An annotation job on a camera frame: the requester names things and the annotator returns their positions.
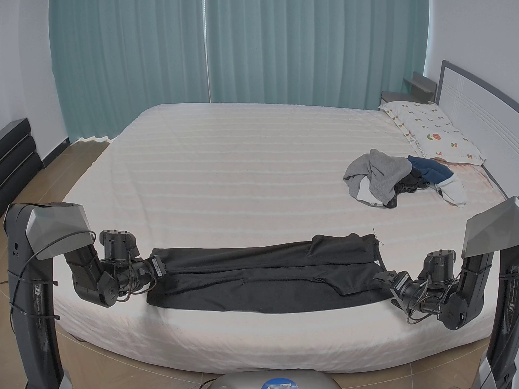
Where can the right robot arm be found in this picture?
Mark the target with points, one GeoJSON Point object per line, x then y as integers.
{"type": "Point", "coordinates": [502, 278]}

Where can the bed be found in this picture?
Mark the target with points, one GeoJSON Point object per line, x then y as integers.
{"type": "Point", "coordinates": [243, 156]}

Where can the white printed pillow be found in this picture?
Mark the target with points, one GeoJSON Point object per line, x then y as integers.
{"type": "Point", "coordinates": [434, 132]}

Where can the grey bedside table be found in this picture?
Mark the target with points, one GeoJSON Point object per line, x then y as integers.
{"type": "Point", "coordinates": [421, 82]}

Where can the black chest of drawers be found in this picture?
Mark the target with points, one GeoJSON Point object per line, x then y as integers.
{"type": "Point", "coordinates": [18, 160]}

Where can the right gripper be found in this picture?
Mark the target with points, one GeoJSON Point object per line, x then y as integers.
{"type": "Point", "coordinates": [411, 290]}

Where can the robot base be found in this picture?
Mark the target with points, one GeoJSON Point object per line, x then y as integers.
{"type": "Point", "coordinates": [243, 381]}

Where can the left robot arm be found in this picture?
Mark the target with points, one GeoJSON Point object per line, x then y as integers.
{"type": "Point", "coordinates": [28, 318]}

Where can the black T-shirt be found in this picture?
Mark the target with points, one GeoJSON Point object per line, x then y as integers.
{"type": "Point", "coordinates": [263, 278]}

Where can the blue-green curtain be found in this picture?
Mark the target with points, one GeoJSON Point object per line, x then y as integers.
{"type": "Point", "coordinates": [316, 35]}
{"type": "Point", "coordinates": [121, 55]}

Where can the pile of clothes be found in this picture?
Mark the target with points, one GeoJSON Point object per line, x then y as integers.
{"type": "Point", "coordinates": [381, 176]}

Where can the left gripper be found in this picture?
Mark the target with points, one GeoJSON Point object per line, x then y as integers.
{"type": "Point", "coordinates": [152, 272]}

